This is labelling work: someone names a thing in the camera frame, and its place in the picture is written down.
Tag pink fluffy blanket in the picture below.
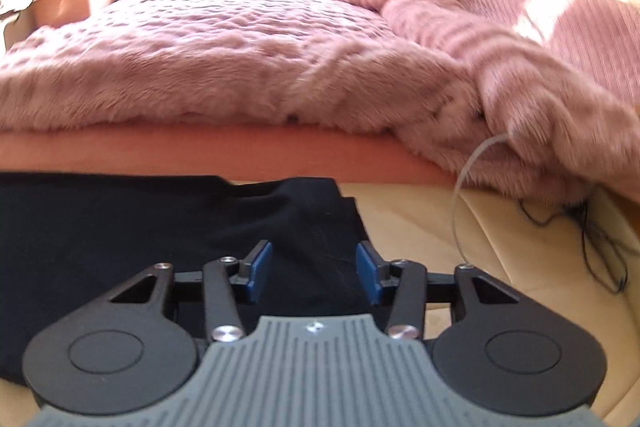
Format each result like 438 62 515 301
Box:
1 0 639 202

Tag salmon pink bed sheet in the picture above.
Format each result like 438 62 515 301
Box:
1 122 454 186

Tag pink quilted headboard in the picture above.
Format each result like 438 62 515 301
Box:
457 0 639 107

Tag white charging cable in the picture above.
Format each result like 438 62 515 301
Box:
449 132 511 268

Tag black pants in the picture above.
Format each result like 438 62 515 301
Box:
1 172 371 383

